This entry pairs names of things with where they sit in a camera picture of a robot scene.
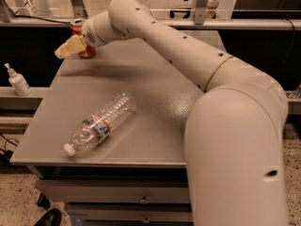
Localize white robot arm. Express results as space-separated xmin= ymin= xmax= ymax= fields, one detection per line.
xmin=55 ymin=0 xmax=288 ymax=226

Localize black caster wheel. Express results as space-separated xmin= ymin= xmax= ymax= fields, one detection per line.
xmin=37 ymin=193 xmax=51 ymax=210

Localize top grey drawer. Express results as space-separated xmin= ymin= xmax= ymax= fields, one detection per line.
xmin=36 ymin=180 xmax=190 ymax=204

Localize white pump dispenser bottle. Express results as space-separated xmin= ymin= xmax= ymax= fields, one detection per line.
xmin=5 ymin=63 xmax=31 ymax=96

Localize black cable on shelf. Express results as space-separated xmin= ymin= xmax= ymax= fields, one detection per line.
xmin=0 ymin=0 xmax=74 ymax=25

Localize grey drawer cabinet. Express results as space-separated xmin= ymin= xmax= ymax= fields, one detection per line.
xmin=11 ymin=40 xmax=201 ymax=226

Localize clear plastic water bottle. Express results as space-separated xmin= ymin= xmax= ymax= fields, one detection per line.
xmin=63 ymin=92 xmax=136 ymax=156

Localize black shoe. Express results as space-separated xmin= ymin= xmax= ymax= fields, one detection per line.
xmin=34 ymin=208 xmax=62 ymax=226

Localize grey drawer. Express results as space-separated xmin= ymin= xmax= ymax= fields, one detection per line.
xmin=67 ymin=203 xmax=193 ymax=222
xmin=36 ymin=180 xmax=190 ymax=204

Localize red coke can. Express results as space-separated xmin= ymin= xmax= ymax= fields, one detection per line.
xmin=70 ymin=18 xmax=97 ymax=59

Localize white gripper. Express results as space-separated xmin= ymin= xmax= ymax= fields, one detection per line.
xmin=55 ymin=11 xmax=118 ymax=59

